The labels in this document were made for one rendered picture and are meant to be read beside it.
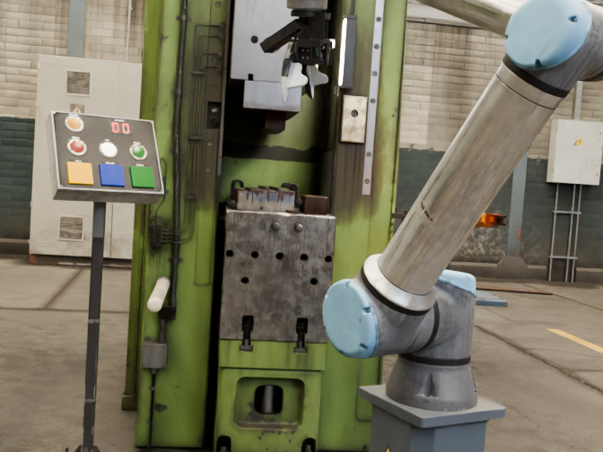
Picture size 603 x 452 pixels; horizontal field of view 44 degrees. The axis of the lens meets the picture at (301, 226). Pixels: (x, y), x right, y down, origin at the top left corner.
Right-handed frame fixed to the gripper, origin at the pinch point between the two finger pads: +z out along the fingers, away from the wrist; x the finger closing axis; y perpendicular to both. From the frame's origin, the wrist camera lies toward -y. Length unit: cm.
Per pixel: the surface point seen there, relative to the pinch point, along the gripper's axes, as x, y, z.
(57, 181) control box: 16, -86, 31
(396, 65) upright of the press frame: 118, -13, -4
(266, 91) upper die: 78, -47, 5
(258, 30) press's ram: 80, -51, -16
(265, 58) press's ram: 79, -49, -6
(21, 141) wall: 453, -529, 107
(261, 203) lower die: 71, -45, 43
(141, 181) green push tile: 37, -71, 33
